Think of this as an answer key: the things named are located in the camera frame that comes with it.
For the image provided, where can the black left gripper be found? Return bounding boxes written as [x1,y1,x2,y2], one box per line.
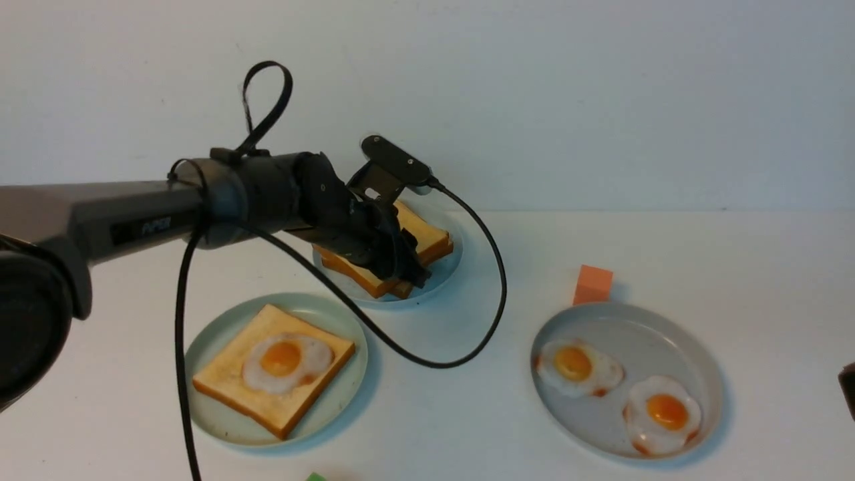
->
[294,153,431,289]

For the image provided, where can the fried egg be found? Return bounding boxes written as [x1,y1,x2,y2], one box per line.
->
[241,333,334,395]
[623,375,703,457]
[534,339,624,399]

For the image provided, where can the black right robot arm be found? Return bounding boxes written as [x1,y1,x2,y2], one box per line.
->
[838,362,855,420]

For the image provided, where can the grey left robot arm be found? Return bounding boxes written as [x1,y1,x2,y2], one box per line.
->
[1,152,431,408]

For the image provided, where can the grey bread plate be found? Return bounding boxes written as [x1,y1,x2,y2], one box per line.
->
[313,200,464,308]

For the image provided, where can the light green empty plate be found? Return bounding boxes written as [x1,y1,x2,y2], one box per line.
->
[184,293,369,450]

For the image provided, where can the orange cube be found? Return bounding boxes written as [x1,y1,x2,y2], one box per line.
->
[572,265,614,305]

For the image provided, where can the grey egg plate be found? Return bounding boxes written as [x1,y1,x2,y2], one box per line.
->
[529,303,730,468]

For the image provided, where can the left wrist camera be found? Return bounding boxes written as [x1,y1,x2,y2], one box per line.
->
[346,134,439,205]

